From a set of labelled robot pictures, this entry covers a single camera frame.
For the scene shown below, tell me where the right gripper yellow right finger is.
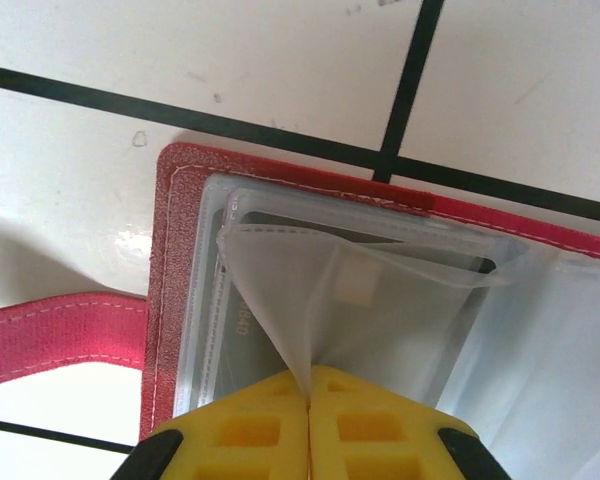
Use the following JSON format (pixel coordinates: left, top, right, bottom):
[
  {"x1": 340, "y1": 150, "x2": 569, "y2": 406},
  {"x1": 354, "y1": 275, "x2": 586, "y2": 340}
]
[{"x1": 308, "y1": 363, "x2": 501, "y2": 480}]

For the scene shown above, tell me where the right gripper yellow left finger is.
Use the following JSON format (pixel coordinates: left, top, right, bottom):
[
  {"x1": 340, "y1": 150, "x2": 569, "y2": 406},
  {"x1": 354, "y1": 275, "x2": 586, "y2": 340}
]
[{"x1": 112, "y1": 368, "x2": 311, "y2": 480}]

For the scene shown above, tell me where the red leather card holder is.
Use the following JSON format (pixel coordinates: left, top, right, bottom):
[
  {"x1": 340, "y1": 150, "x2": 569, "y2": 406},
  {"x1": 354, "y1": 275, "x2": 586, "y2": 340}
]
[{"x1": 0, "y1": 141, "x2": 600, "y2": 480}]

